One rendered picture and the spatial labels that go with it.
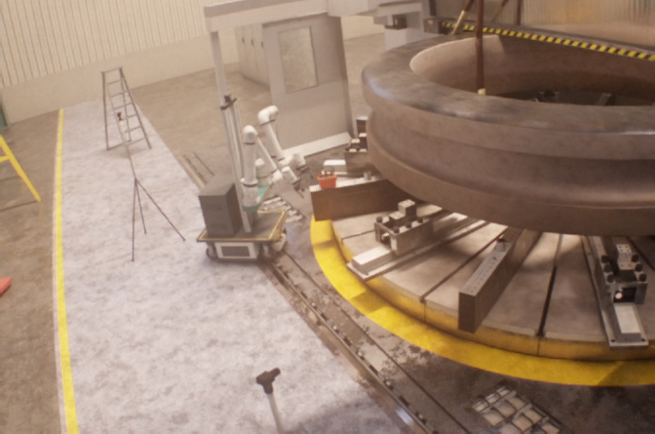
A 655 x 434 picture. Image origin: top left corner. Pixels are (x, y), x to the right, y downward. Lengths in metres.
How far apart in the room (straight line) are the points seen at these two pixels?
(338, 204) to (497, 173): 2.11
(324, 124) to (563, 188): 5.44
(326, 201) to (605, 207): 3.05
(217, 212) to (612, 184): 3.98
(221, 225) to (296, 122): 3.29
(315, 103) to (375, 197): 3.24
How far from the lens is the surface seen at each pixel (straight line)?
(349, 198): 5.91
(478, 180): 4.57
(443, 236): 5.34
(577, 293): 4.73
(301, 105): 8.73
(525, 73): 8.49
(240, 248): 5.92
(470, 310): 4.09
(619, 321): 4.24
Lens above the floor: 3.08
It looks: 24 degrees down
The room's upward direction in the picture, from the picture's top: 7 degrees counter-clockwise
